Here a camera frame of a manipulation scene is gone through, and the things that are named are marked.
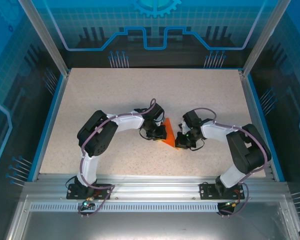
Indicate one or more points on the orange paper sheet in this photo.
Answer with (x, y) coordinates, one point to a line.
(168, 135)

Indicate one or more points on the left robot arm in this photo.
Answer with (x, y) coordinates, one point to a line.
(127, 122)

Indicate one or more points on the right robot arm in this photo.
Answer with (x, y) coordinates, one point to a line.
(215, 131)

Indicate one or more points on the sheet metal tray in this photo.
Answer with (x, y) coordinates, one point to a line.
(152, 225)

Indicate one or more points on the blue table edge strip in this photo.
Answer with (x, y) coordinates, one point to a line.
(50, 125)
(258, 105)

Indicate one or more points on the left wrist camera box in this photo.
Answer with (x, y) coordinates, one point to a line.
(160, 121)

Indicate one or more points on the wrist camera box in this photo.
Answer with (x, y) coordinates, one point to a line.
(182, 126)
(160, 121)

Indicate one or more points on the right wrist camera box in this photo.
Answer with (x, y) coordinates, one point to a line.
(182, 126)

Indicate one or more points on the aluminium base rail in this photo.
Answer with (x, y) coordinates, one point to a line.
(152, 186)

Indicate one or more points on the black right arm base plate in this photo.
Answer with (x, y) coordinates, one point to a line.
(206, 191)

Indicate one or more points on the aluminium side rail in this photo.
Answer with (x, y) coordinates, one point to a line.
(250, 100)

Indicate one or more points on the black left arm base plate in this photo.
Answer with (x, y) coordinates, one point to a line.
(72, 192)

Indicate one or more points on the aluminium frame post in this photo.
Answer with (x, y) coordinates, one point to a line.
(47, 37)
(260, 37)

